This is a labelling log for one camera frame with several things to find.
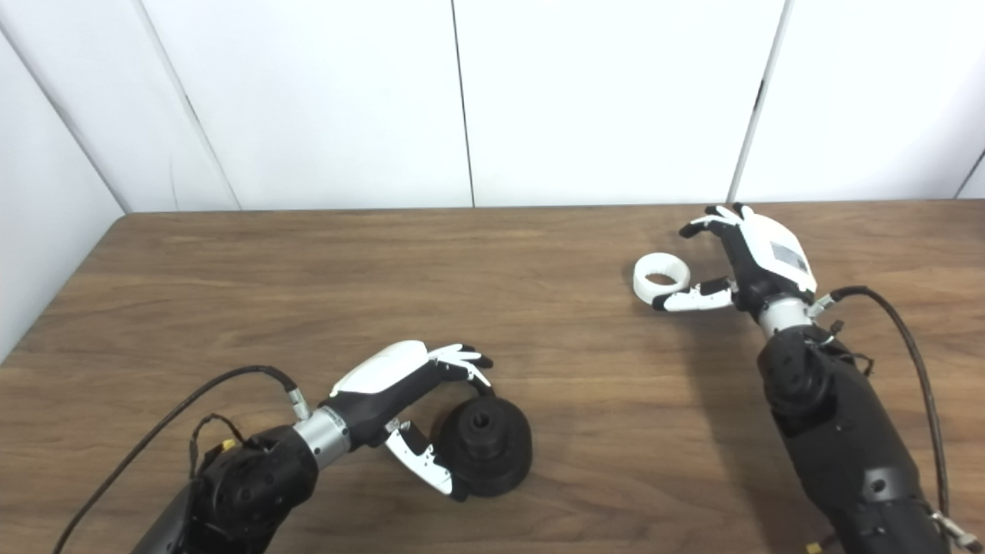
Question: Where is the thin wire on left arm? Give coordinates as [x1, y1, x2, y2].
[188, 413, 249, 479]

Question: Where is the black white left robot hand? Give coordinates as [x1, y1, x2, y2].
[292, 340, 495, 503]

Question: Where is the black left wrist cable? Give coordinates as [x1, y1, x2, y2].
[52, 365, 312, 554]

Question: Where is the thin wire on arm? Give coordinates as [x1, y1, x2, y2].
[818, 319, 876, 378]
[188, 413, 249, 479]

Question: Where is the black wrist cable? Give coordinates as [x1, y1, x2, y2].
[52, 365, 312, 554]
[808, 285, 985, 554]

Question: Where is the thin wire on right arm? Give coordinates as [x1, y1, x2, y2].
[818, 319, 876, 378]

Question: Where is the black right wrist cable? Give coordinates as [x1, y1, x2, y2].
[808, 285, 985, 554]

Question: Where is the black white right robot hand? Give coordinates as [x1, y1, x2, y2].
[653, 202, 819, 340]

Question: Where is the round black part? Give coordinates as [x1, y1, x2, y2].
[436, 395, 534, 499]

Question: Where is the white plastic ring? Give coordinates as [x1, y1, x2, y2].
[633, 252, 692, 303]

